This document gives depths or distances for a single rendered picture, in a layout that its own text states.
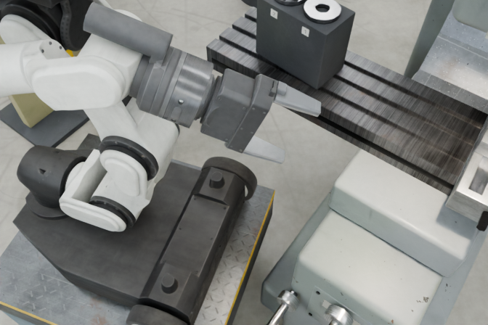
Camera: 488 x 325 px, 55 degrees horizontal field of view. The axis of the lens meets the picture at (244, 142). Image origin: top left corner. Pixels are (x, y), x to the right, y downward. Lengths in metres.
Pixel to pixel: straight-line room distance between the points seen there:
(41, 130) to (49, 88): 1.98
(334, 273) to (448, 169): 0.37
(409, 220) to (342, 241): 0.18
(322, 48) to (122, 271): 0.84
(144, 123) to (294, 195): 1.28
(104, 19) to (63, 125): 2.01
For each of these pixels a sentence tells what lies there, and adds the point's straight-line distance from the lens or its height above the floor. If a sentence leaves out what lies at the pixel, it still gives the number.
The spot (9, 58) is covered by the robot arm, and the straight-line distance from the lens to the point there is 0.65.
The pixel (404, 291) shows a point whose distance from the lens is 1.24.
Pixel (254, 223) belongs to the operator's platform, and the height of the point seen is 0.40.
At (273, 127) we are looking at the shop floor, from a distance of 2.42.
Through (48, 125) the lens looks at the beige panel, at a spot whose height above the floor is 0.03.
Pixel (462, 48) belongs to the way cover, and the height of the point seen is 0.98.
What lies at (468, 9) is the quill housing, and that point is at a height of 1.35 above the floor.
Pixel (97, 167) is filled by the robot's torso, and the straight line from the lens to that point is 1.48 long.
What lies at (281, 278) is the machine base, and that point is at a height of 0.20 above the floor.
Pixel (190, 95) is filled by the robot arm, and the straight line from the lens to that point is 0.56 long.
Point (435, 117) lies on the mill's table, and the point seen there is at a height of 0.97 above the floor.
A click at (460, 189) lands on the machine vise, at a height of 1.04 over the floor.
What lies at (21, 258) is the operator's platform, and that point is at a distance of 1.77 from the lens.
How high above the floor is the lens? 1.88
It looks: 53 degrees down
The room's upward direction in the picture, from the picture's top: straight up
